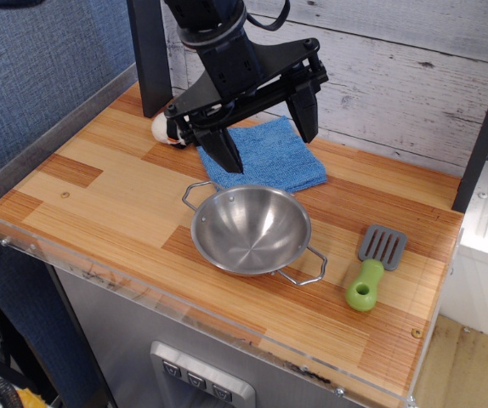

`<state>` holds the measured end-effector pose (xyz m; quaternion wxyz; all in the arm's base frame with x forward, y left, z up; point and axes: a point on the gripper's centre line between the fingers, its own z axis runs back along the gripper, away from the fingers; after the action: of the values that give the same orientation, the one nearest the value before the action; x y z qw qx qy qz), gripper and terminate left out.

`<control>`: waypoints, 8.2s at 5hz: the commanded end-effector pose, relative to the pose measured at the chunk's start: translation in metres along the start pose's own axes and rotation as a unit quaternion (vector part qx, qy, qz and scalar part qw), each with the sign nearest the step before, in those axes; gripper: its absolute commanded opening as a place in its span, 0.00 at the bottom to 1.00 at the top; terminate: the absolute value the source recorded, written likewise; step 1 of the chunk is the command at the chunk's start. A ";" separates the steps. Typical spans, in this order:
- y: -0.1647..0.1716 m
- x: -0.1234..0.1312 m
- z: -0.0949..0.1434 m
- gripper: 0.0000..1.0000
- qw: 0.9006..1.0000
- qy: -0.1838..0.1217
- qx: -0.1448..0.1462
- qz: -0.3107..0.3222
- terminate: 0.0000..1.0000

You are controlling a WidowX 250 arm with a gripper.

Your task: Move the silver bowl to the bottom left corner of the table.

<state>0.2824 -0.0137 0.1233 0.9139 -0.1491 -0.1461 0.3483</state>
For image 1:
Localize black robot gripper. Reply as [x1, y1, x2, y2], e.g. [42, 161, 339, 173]
[165, 29, 327, 173]

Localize grey green toy spatula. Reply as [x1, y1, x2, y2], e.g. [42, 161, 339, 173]
[345, 224, 407, 312]

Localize dark left frame post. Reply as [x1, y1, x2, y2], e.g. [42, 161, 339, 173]
[127, 0, 173, 118]

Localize dark right frame post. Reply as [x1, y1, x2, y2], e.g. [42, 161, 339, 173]
[451, 110, 488, 213]

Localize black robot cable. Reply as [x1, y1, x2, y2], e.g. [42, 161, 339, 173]
[246, 0, 292, 31]

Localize clear acrylic table guard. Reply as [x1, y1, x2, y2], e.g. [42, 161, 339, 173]
[0, 67, 462, 407]

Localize white ball with black strap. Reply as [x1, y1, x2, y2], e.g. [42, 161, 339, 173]
[151, 113, 189, 148]

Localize stainless steel colander bowl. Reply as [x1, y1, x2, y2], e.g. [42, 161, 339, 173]
[182, 181, 327, 286]

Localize silver button control panel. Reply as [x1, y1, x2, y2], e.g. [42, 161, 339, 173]
[150, 341, 256, 407]

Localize blue folded cloth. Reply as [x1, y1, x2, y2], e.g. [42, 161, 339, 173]
[197, 116, 327, 193]

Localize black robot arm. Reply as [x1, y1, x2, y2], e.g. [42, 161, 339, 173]
[165, 1, 328, 173]

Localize dark frame post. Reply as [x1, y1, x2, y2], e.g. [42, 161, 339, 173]
[127, 0, 173, 118]
[451, 110, 488, 213]

